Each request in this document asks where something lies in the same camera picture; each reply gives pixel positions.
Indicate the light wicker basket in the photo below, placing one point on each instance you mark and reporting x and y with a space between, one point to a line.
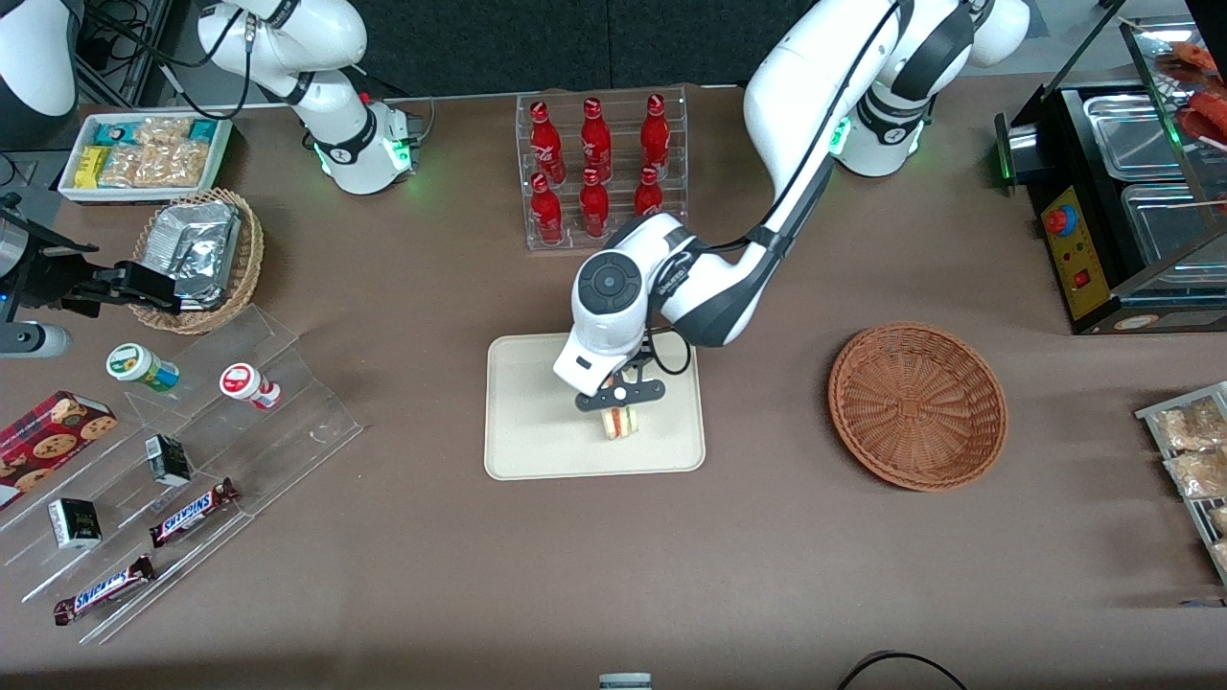
251 259

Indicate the teal snack packet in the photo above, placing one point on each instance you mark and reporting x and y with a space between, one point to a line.
204 128
110 132

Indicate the Snickers chocolate bar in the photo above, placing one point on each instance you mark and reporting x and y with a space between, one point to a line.
104 590
192 514

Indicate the red lid snack jar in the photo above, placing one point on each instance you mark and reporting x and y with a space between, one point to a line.
237 380

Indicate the brown wicker basket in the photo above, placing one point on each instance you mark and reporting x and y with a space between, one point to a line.
915 402

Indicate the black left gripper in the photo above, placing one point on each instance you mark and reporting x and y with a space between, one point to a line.
645 358

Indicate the red sausage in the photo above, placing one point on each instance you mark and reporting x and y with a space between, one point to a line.
1203 120
1193 59

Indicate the clear acrylic stepped shelf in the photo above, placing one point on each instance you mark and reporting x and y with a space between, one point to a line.
307 422

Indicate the aluminium foil container stack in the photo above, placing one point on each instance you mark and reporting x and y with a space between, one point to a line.
192 249

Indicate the black food warmer machine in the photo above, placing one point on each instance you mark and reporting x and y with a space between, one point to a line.
1074 278

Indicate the tray of packaged snacks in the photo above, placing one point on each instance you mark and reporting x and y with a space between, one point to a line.
1150 414

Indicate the green lid snack jar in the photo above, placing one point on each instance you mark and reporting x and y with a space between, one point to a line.
129 362

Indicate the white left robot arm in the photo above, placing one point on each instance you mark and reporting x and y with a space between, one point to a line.
815 77

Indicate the red cola bottle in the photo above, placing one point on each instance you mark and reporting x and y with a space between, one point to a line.
595 134
656 129
649 199
594 203
546 206
544 139

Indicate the white snack container tray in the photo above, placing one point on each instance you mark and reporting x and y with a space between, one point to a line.
72 190

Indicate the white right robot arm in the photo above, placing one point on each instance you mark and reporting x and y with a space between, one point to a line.
335 125

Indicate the yellow snack packet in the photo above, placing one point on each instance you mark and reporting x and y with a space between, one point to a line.
91 166

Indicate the steel food pan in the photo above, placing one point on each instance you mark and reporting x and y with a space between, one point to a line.
1131 139
1165 225

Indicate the small black drink carton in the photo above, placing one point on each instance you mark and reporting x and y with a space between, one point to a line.
168 462
75 523

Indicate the triangle sandwich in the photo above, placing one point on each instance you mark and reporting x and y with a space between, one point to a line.
620 425

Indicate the clear bag of crackers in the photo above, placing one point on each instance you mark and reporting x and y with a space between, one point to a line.
1219 519
1193 426
1221 556
1203 474

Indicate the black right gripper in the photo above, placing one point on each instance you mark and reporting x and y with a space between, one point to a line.
50 272

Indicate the clear bag of snacks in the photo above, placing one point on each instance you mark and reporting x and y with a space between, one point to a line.
173 165
163 131
120 168

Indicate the red plaid cookie box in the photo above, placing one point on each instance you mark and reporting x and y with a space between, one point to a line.
48 441

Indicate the clear acrylic bottle rack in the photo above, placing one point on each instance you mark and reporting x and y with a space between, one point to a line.
623 244

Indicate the cream plastic serving tray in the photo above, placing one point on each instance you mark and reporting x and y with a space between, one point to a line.
537 422

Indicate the red emergency stop button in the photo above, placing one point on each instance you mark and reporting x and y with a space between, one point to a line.
1058 221

